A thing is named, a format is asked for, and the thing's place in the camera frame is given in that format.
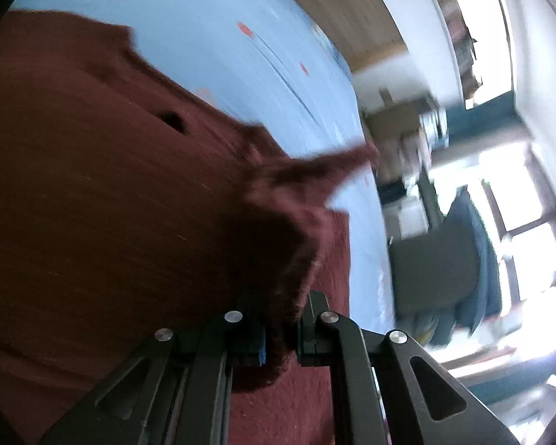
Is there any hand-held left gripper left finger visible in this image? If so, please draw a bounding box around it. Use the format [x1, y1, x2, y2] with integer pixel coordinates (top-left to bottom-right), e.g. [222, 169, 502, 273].
[39, 291, 268, 445]

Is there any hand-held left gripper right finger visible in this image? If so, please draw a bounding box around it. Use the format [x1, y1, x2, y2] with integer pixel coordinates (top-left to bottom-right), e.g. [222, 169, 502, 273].
[297, 291, 522, 445]

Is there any maroon knit sweater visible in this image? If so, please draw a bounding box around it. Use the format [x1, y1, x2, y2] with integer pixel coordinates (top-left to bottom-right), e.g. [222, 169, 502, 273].
[0, 9, 381, 445]

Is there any grey chair with blue jacket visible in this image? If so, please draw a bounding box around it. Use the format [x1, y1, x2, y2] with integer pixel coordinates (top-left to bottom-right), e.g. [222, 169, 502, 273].
[426, 185, 505, 348]

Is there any wooden drawer cabinet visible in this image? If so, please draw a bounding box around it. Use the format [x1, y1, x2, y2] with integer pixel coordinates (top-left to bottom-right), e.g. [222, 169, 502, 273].
[365, 99, 429, 184]

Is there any dark framed window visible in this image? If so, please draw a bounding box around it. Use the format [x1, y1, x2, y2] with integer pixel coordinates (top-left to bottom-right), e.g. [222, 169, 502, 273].
[479, 146, 556, 302]

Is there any white printer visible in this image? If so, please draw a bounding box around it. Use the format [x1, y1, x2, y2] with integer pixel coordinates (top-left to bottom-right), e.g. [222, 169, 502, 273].
[417, 96, 451, 145]

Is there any blue dinosaur print bedsheet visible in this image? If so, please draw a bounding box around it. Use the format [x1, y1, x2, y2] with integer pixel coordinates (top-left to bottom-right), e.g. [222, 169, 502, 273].
[9, 0, 399, 348]

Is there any wooden headboard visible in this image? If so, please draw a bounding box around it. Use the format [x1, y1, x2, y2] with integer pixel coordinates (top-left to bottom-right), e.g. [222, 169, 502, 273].
[255, 0, 408, 75]

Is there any row of books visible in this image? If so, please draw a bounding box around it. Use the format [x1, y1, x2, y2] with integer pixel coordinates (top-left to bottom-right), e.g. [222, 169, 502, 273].
[424, 0, 485, 103]

